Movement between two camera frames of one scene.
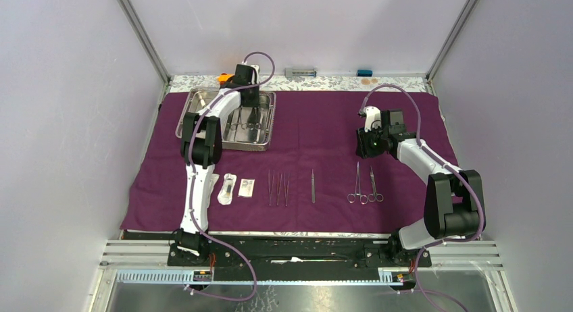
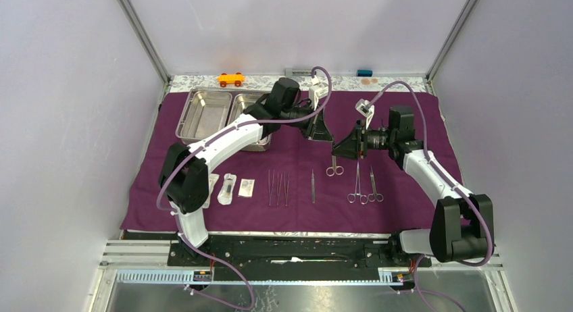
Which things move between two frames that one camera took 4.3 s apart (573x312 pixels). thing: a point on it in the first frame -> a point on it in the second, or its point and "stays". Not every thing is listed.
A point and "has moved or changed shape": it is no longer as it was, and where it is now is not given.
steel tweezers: x=270 y=189 stays
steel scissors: x=244 y=125 has moved or changed shape
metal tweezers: x=278 y=186 stays
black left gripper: x=253 y=102 -> x=319 y=130
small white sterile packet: x=246 y=188 stays
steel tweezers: x=284 y=186 stays
